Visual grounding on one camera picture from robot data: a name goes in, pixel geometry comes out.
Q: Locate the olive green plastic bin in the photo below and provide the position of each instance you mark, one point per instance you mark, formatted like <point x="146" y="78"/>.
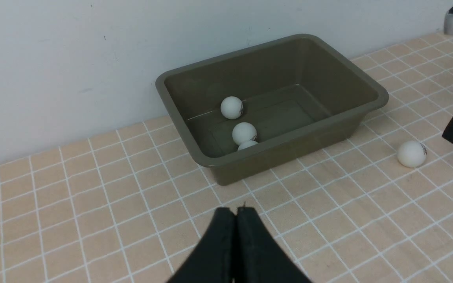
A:
<point x="299" y="93"/>

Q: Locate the white ping-pong ball with logo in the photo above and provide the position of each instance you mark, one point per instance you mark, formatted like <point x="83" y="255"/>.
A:
<point x="232" y="108"/>

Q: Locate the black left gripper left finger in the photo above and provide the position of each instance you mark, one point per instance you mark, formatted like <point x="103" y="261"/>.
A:
<point x="210" y="260"/>

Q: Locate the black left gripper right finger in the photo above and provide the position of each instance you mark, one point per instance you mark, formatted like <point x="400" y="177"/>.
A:
<point x="261" y="260"/>

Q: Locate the plain white ping-pong ball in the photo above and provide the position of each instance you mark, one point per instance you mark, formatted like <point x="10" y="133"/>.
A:
<point x="243" y="132"/>

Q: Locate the beige checkered tablecloth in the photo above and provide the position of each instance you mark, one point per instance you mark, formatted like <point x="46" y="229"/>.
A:
<point x="129" y="205"/>

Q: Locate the white ping-pong ball logo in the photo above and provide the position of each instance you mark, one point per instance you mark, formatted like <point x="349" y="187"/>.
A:
<point x="411" y="154"/>

